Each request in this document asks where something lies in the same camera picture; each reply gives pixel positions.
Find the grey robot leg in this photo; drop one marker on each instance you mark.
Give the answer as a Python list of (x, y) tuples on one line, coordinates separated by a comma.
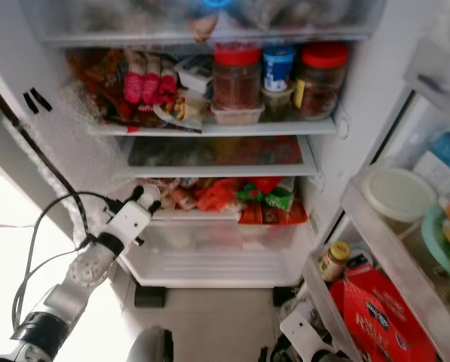
[(149, 345)]

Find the pink food packet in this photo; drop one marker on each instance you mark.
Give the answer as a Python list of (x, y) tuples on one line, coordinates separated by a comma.
[(179, 197)]

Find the red-lid jar dark contents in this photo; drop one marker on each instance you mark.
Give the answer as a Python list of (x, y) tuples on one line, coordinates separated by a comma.
[(237, 79)]

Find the red-lid jar yellow label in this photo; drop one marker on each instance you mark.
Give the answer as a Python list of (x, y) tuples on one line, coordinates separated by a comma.
[(321, 79)]

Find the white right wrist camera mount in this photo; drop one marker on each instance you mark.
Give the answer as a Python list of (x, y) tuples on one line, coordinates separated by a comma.
[(298, 332)]

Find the blue food packet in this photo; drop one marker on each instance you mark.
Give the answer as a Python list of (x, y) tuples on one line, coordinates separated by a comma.
[(213, 4)]

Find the clear crisper drawer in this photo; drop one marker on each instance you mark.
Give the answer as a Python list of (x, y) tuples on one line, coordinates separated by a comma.
[(217, 245)]

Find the green food packet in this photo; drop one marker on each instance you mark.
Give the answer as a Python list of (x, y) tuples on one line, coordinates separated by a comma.
[(270, 194)]

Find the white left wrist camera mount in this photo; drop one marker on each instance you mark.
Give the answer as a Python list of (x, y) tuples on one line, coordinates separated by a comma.
[(128, 222)]

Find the red cardboard box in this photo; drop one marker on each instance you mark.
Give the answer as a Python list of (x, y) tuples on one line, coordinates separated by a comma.
[(379, 317)]

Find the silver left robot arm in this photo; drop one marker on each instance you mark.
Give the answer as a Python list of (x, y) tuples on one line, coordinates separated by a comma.
[(81, 271)]

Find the clear chiller drawer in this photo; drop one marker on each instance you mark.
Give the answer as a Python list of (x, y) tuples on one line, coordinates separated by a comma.
[(104, 23)]

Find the flat red food packet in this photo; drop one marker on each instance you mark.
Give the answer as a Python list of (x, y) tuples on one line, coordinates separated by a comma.
[(270, 215)]

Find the black fridge foot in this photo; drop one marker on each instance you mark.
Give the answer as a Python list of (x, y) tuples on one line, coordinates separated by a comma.
[(149, 296)]

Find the cream lidded round tub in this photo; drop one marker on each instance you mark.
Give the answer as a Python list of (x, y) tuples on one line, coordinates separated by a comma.
[(398, 194)]

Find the green rimmed container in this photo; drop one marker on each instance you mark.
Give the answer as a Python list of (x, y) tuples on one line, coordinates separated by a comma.
[(443, 241)]

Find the yellow-lid sauce jar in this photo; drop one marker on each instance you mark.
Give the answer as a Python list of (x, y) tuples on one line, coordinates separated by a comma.
[(334, 260)]

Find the orange-red plastic bag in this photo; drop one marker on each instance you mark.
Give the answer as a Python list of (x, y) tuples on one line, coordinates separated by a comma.
[(213, 194)]

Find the blue white packet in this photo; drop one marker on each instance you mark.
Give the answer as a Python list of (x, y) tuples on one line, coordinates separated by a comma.
[(443, 154)]

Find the white carton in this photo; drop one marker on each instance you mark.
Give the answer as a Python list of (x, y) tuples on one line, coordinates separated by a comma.
[(194, 75)]

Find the blue-lid jar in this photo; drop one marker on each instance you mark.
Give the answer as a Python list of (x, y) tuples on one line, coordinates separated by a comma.
[(279, 66)]

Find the clear plastic tub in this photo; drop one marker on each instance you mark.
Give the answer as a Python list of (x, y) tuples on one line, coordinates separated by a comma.
[(237, 114)]

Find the colourful snack packet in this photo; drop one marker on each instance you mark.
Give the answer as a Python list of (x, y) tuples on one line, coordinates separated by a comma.
[(100, 87)]

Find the brown cone shaped packet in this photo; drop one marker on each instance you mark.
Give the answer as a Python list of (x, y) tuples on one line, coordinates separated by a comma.
[(202, 26)]

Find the white fridge cabinet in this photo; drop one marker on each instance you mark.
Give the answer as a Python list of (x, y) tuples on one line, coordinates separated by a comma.
[(360, 90)]

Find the deep clear door shelf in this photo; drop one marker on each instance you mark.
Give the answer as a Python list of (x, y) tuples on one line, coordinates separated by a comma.
[(319, 302)]

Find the shallow sliding fridge tray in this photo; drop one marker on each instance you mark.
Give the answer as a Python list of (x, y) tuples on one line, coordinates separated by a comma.
[(213, 151)]

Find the small clear door shelf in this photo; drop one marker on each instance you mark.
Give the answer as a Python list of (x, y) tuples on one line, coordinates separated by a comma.
[(436, 68)]

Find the small glass jar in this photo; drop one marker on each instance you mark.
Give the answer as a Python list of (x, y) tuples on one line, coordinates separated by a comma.
[(277, 104)]

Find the black tape strip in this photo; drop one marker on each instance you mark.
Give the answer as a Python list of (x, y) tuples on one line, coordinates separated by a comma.
[(42, 98), (31, 101)]

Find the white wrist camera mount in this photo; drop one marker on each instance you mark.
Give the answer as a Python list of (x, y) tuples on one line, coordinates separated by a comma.
[(128, 222), (298, 332)]

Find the red sachet pack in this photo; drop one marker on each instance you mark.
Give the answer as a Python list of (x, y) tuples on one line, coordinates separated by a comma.
[(149, 83)]

